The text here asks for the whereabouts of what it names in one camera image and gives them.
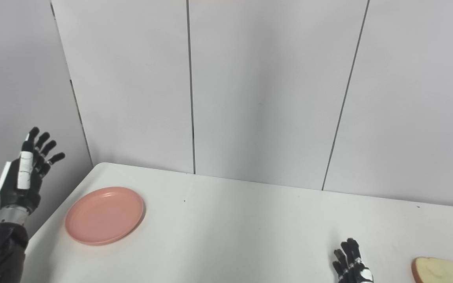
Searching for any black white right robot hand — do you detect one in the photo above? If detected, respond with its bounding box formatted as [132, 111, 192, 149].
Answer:
[332, 238, 374, 283]

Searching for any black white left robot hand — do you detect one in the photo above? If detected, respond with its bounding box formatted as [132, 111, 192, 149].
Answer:
[0, 127, 66, 215]

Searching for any slice of white bread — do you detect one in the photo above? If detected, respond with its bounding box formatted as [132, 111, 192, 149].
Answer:
[411, 257, 453, 283]

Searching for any pink round plate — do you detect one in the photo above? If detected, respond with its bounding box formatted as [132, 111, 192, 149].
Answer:
[65, 187, 145, 246]

